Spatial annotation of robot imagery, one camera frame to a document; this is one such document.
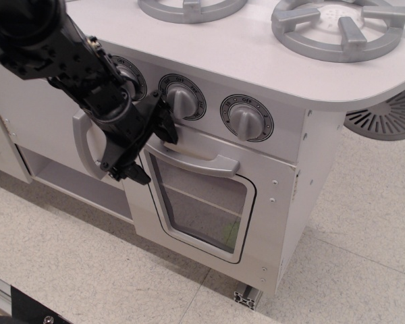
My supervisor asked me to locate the grey right burner grate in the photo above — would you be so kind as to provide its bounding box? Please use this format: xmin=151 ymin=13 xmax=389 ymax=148
xmin=271 ymin=1 xmax=405 ymax=63

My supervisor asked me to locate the white toy kitchen stove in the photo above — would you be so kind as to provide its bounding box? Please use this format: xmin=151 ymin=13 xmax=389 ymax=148
xmin=0 ymin=1 xmax=405 ymax=294

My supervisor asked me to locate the grey middle stove knob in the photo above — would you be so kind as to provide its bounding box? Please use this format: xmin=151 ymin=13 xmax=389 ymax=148
xmin=159 ymin=74 xmax=207 ymax=121

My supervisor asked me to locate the white oven door with window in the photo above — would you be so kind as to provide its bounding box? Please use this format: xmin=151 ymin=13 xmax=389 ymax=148
xmin=121 ymin=121 xmax=300 ymax=296

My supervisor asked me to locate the grey left stove knob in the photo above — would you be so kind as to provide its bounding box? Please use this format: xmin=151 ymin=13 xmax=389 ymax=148
xmin=112 ymin=56 xmax=147 ymax=101

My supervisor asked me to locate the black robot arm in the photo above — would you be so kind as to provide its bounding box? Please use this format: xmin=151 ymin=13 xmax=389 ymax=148
xmin=0 ymin=1 xmax=178 ymax=185

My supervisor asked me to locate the aluminium extrusion rail under stove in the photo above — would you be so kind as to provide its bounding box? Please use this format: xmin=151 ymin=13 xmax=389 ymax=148
xmin=234 ymin=283 xmax=263 ymax=311

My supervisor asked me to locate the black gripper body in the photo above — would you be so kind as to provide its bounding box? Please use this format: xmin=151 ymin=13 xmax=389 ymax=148
xmin=88 ymin=90 xmax=171 ymax=174

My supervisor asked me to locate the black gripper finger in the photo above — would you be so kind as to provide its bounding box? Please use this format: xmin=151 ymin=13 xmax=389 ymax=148
xmin=109 ymin=162 xmax=151 ymax=185
xmin=154 ymin=111 xmax=178 ymax=144

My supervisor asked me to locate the green round toy in oven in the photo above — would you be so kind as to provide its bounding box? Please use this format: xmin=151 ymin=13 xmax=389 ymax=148
xmin=222 ymin=221 xmax=240 ymax=248

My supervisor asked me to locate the grey slotted round disc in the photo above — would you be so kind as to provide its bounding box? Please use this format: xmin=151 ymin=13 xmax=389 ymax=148
xmin=344 ymin=90 xmax=405 ymax=141

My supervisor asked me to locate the grey left burner grate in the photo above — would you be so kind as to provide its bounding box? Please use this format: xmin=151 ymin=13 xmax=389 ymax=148
xmin=138 ymin=0 xmax=247 ymax=24

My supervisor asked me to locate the grey burner grate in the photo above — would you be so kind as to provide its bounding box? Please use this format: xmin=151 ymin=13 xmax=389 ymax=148
xmin=138 ymin=0 xmax=247 ymax=24
xmin=271 ymin=1 xmax=405 ymax=63

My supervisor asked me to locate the grey cabinet door handle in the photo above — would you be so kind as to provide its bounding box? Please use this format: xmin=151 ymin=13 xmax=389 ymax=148
xmin=72 ymin=109 xmax=106 ymax=180

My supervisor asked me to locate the grey stove knob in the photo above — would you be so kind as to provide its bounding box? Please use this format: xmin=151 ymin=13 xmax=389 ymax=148
xmin=220 ymin=94 xmax=274 ymax=142
xmin=159 ymin=74 xmax=207 ymax=121
xmin=112 ymin=56 xmax=147 ymax=101

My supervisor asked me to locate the grey right stove knob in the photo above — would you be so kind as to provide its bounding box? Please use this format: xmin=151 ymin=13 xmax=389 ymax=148
xmin=220 ymin=94 xmax=274 ymax=142

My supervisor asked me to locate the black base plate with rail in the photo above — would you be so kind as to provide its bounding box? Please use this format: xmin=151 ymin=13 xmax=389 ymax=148
xmin=0 ymin=279 xmax=71 ymax=324

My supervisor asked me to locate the grey oven door handle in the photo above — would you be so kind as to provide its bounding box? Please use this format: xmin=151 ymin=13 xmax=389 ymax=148
xmin=146 ymin=139 xmax=240 ymax=178

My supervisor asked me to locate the white cabinet door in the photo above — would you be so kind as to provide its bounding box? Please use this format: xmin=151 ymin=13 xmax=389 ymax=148
xmin=0 ymin=66 xmax=124 ymax=192

